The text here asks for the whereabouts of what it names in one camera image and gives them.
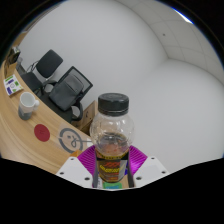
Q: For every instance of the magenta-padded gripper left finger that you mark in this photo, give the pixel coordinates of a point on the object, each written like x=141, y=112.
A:
x=75, y=170

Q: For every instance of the wooden side desk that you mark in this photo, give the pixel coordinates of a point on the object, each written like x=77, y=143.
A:
x=87, y=116

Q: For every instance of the green packet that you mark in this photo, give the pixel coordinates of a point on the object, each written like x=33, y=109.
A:
x=111, y=185

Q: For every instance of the white green purple leaflet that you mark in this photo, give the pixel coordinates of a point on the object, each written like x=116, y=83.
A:
x=13, y=85

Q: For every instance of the clear drink bottle black cap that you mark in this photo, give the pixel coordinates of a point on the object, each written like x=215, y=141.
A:
x=111, y=133

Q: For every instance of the white mug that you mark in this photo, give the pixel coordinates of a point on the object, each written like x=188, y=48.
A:
x=26, y=105

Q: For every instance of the black mesh office chair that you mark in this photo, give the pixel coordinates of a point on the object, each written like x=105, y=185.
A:
x=85, y=83

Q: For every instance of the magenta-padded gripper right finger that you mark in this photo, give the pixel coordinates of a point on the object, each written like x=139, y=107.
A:
x=148, y=170

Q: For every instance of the black visitor chair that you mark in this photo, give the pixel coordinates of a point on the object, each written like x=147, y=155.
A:
x=48, y=63

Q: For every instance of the grey backpack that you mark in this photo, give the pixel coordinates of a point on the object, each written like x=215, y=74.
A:
x=66, y=91

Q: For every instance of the flat round red coaster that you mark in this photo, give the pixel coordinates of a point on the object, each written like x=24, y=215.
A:
x=42, y=132

